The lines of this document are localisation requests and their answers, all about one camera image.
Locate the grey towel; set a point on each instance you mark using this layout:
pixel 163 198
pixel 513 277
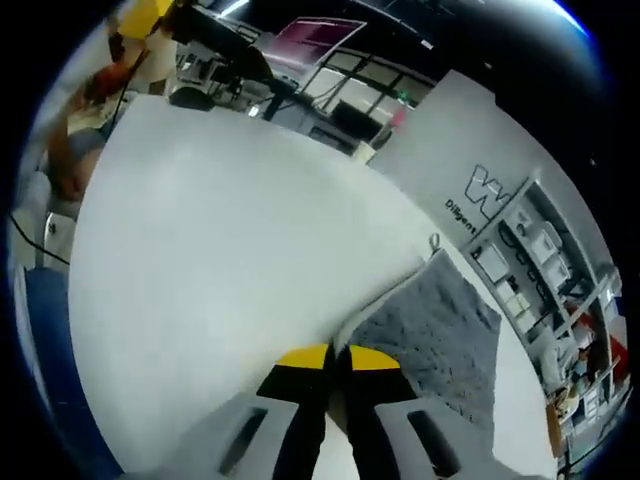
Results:
pixel 440 330

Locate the wooden tray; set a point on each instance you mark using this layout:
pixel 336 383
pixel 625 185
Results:
pixel 552 430

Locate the red hanging cloth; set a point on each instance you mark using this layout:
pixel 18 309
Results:
pixel 400 117

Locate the black computer monitor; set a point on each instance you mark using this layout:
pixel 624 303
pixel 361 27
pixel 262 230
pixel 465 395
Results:
pixel 357 117

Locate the large dark red screen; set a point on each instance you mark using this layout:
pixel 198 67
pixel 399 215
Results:
pixel 315 40

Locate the grey metal shelf rack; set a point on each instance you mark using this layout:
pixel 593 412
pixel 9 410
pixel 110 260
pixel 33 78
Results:
pixel 505 207

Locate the white paper cup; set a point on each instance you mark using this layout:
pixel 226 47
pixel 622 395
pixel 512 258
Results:
pixel 366 154

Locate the grey storage shelf with boxes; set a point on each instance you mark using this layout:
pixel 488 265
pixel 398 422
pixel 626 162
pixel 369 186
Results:
pixel 542 245

